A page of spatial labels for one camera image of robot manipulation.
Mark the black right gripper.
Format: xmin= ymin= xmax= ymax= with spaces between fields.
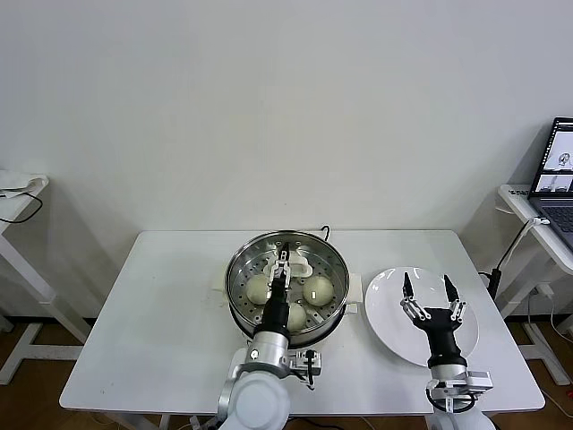
xmin=399 ymin=271 xmax=466 ymax=367

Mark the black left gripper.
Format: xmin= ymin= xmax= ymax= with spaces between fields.
xmin=261 ymin=244 xmax=293 ymax=335

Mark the white steamed baozi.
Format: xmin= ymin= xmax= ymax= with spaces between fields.
xmin=303 ymin=275 xmax=336 ymax=307
xmin=286 ymin=302 xmax=309 ymax=334
xmin=245 ymin=274 xmax=273 ymax=306

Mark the round glass pot lid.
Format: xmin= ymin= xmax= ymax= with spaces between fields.
xmin=225 ymin=229 xmax=351 ymax=335

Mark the stainless steel steamer basket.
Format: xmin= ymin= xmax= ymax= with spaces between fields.
xmin=225 ymin=229 xmax=351 ymax=344

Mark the steel steamer pot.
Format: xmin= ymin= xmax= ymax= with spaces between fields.
xmin=212 ymin=263 xmax=363 ymax=369

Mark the white round plate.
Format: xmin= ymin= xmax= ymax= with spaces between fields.
xmin=364 ymin=267 xmax=481 ymax=369

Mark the white laptop side table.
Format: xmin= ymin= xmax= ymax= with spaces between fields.
xmin=496 ymin=183 xmax=573 ymax=386

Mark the grey open laptop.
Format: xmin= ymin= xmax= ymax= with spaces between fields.
xmin=527 ymin=116 xmax=573 ymax=251

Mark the white crumpled cloth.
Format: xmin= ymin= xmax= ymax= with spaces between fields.
xmin=0 ymin=168 xmax=49 ymax=198

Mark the white side table with cloth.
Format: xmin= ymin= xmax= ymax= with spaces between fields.
xmin=0 ymin=172 xmax=90 ymax=386

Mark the laptop charger cable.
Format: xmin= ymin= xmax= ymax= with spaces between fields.
xmin=497 ymin=217 xmax=552 ymax=272

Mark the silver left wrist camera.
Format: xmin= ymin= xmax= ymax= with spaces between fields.
xmin=288 ymin=349 xmax=323 ymax=377

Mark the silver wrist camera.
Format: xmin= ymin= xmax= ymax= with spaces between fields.
xmin=464 ymin=369 xmax=493 ymax=395
xmin=288 ymin=349 xmax=323 ymax=377

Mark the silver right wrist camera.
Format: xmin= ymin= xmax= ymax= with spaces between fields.
xmin=464 ymin=369 xmax=493 ymax=395

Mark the black right camera cable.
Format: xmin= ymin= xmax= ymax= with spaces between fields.
xmin=424 ymin=380 xmax=479 ymax=416

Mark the black camera cable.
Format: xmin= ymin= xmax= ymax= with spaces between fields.
xmin=424 ymin=380 xmax=479 ymax=416
xmin=290 ymin=351 xmax=320 ymax=391

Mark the black left camera cable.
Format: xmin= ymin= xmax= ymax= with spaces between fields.
xmin=290 ymin=351 xmax=320 ymax=391

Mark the thin black cable loop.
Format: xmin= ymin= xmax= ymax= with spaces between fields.
xmin=0 ymin=187 xmax=45 ymax=224

